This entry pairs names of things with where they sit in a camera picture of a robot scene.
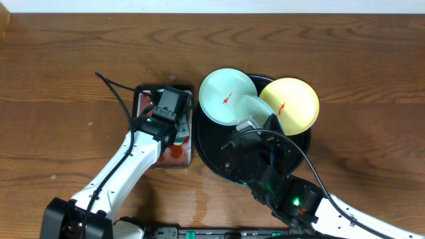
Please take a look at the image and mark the yellow plate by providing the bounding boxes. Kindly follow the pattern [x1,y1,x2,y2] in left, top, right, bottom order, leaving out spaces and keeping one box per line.
[260,78,319,135]

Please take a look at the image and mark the light blue plate bottom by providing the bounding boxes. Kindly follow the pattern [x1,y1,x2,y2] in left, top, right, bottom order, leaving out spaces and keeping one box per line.
[234,95,274,127]

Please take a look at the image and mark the light blue plate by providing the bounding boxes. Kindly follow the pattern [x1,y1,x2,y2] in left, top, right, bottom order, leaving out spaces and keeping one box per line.
[199,68,257,126]
[234,95,274,127]

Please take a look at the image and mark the light blue plate top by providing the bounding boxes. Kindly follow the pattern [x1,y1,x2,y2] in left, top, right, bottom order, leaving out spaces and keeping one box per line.
[199,68,257,126]

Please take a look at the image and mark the green yellow sponge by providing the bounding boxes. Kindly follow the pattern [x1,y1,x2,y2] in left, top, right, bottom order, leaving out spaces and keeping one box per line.
[173,137,185,145]

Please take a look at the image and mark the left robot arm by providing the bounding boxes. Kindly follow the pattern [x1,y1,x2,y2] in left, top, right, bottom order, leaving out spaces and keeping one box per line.
[40,110,193,238]

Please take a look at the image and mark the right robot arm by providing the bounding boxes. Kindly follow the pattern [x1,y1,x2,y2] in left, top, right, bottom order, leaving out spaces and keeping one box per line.
[222,114,419,238]

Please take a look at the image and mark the round black tray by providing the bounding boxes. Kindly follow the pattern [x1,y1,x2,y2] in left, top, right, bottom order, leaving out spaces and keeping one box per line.
[192,74,311,185]

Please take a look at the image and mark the rectangular black water tray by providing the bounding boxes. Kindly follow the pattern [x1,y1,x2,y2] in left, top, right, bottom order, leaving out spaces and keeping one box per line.
[132,84,195,169]

